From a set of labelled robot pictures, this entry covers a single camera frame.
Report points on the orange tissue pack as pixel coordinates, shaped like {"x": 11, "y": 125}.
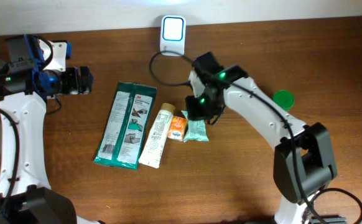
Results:
{"x": 177, "y": 128}

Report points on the green glove package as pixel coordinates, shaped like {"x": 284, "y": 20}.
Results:
{"x": 124, "y": 133}

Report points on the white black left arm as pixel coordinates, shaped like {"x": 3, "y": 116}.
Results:
{"x": 36, "y": 72}

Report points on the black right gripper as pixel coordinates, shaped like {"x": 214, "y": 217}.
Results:
{"x": 206, "y": 102}

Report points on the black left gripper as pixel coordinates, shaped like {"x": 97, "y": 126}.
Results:
{"x": 77, "y": 84}

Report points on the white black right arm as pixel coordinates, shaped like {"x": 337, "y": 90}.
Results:
{"x": 304, "y": 161}

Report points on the teal snack packet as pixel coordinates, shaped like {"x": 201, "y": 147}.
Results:
{"x": 196, "y": 130}

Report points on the white barcode scanner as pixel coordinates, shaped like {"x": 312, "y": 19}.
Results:
{"x": 172, "y": 35}

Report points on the white tube gold cap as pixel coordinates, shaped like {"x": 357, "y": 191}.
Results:
{"x": 154, "y": 146}

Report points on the green lid jar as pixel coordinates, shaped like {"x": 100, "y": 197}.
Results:
{"x": 284, "y": 99}

